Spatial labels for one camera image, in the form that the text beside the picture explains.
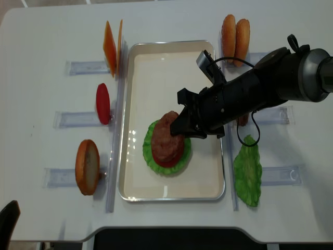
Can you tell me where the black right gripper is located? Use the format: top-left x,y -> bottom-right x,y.
170,72 -> 263,139

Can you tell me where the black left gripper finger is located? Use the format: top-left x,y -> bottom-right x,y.
0,200 -> 20,250

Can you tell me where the brown meat patty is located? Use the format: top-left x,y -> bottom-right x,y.
236,113 -> 249,127
151,111 -> 184,161

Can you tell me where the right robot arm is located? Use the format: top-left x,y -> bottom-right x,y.
170,34 -> 332,139

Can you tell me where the red tomato slice on tray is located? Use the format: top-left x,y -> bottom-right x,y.
152,151 -> 183,168

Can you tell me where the green lettuce on tray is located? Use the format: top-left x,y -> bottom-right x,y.
143,120 -> 191,176

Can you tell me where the red tomato slice left rack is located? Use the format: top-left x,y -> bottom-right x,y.
96,83 -> 111,125

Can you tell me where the green lettuce leaf right rack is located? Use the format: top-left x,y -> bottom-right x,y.
233,135 -> 262,207

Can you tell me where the inner orange cheese slice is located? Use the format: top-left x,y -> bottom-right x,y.
116,19 -> 123,77

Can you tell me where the orange cheese slice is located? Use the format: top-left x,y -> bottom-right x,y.
103,21 -> 117,78
116,19 -> 123,77

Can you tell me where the clear lettuce rack right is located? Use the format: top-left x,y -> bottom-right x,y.
261,164 -> 305,186

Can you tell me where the outer orange cheese slice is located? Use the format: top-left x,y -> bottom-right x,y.
103,21 -> 117,78

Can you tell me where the clear tomato rack left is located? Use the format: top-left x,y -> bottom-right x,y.
53,111 -> 104,129

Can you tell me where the clear cheese rack left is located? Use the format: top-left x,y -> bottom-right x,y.
65,61 -> 110,76

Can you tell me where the clear bun rack left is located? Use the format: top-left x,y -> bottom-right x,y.
42,167 -> 108,189

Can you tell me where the white metal tray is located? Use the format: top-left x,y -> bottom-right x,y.
118,40 -> 225,202

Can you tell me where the bun slice left rack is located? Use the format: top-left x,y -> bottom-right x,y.
75,139 -> 100,195

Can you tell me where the clear patty rack right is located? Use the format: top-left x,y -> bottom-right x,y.
254,106 -> 295,125

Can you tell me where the black monitor base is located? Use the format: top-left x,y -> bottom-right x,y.
94,228 -> 267,249

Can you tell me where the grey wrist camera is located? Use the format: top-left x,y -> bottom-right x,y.
196,50 -> 223,84

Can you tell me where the black camera cable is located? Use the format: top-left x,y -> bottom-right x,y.
208,57 -> 261,147

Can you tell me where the clear long rail right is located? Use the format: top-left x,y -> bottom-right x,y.
219,29 -> 239,211

